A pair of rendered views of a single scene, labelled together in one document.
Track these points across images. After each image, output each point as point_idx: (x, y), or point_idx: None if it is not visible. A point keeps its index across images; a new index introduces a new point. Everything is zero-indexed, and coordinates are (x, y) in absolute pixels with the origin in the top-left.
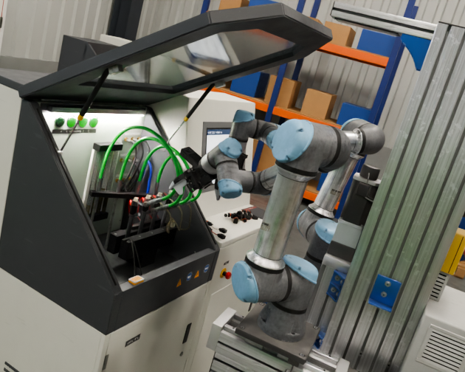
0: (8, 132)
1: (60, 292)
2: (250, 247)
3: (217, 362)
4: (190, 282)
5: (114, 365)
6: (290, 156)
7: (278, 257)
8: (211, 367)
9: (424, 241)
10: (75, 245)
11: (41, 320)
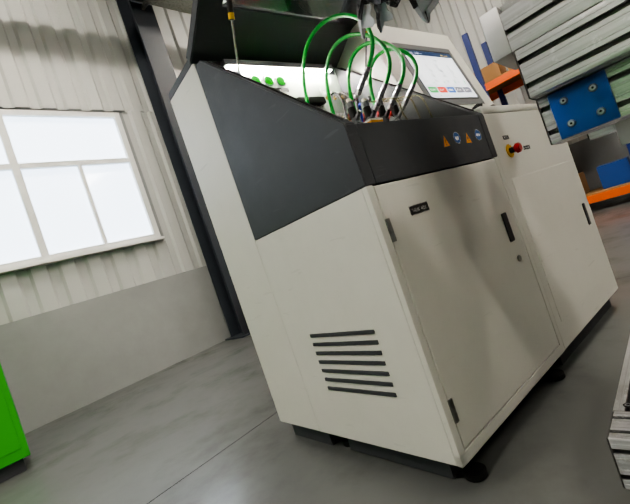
0: (203, 108)
1: (304, 196)
2: (530, 128)
3: (527, 62)
4: (464, 147)
5: (410, 241)
6: None
7: None
8: (524, 80)
9: None
10: (287, 127)
11: (309, 249)
